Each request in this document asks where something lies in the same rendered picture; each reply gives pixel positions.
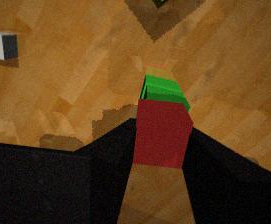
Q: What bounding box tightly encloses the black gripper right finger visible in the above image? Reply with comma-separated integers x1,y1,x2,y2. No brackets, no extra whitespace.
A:
182,127,271,224

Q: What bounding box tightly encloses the yellow block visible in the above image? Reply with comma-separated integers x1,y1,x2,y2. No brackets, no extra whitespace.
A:
152,0,169,8

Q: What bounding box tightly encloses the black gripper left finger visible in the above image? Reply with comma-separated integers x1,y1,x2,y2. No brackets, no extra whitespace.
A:
0,118,137,224

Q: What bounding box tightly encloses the red block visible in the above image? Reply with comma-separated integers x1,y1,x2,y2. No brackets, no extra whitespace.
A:
132,99,194,169

